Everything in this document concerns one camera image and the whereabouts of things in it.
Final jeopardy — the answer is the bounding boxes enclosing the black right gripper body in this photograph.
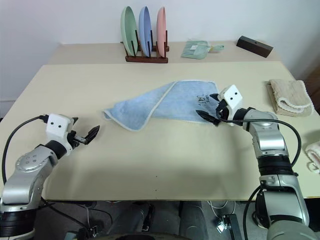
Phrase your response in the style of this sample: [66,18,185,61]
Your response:
[215,99,235,123]

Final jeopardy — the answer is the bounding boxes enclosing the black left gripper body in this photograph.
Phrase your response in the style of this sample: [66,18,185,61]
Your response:
[65,129,88,151]

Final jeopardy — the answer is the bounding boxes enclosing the light blue towel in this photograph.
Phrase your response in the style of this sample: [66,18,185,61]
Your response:
[101,79,222,133]

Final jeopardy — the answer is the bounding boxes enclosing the folded beige towel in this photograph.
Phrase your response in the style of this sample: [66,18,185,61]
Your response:
[267,79,314,117]

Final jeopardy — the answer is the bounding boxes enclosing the white cloth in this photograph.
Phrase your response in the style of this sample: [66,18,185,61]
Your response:
[304,140,320,176]

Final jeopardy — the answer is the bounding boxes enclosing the green dustpan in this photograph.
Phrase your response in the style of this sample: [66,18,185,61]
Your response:
[180,39,211,60]

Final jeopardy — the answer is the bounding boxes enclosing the dark brown rectangular block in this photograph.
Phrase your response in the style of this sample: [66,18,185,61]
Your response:
[235,35,274,59]

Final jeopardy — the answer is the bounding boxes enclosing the dark wooden plate rack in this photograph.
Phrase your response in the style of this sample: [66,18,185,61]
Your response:
[121,29,170,64]

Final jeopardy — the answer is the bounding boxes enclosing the pink plate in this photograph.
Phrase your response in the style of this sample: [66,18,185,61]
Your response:
[156,6,168,58]

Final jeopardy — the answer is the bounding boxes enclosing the blue plate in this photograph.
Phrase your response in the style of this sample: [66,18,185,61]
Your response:
[138,5,153,57]

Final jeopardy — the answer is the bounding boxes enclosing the green plate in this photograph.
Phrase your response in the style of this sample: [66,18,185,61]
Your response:
[120,5,139,57]

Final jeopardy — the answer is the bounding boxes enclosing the black box under table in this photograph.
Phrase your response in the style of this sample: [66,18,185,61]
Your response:
[221,213,241,240]

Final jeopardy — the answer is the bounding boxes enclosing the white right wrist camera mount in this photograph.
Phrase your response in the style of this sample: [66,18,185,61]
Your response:
[218,84,245,121]

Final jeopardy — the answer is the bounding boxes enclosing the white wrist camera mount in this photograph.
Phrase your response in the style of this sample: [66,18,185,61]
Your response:
[218,84,245,121]
[46,113,76,154]

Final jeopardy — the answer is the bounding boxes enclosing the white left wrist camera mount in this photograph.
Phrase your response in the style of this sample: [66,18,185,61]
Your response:
[46,113,76,154]

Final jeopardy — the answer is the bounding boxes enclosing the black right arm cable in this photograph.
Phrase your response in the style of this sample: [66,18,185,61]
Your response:
[216,109,302,166]

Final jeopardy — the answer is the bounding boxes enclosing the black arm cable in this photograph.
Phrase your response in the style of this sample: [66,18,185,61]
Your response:
[1,114,51,186]
[216,109,302,166]

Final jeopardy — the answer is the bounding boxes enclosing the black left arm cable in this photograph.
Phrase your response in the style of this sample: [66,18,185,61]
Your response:
[1,114,51,186]

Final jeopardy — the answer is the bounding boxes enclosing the black cables under table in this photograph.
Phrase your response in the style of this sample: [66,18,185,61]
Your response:
[37,196,103,237]

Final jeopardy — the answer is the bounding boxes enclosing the white cable under table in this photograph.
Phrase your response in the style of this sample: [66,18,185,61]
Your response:
[208,199,237,211]

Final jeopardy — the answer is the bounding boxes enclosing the black cable at right shoulder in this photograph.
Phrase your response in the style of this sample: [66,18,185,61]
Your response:
[243,185,266,240]

